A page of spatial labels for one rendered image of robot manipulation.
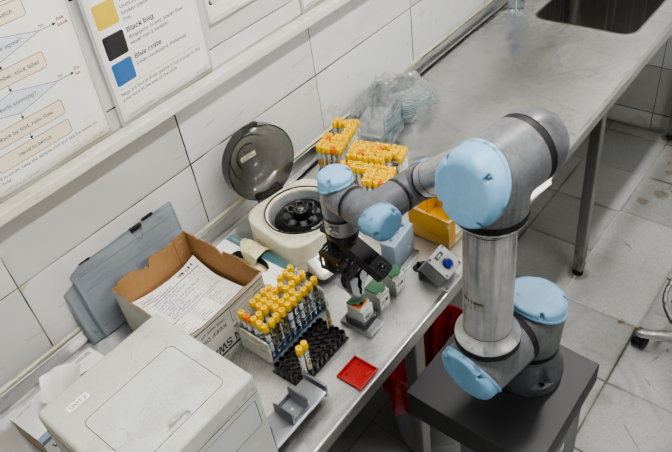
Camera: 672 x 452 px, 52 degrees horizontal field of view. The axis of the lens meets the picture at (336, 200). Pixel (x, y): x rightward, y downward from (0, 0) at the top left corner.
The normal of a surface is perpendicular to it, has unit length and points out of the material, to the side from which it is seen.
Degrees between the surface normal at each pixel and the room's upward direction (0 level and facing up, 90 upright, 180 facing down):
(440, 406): 4
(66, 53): 94
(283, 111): 90
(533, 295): 9
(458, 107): 0
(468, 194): 82
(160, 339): 0
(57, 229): 90
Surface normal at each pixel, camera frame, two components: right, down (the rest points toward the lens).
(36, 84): 0.76, 0.38
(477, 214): -0.78, 0.36
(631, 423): -0.12, -0.77
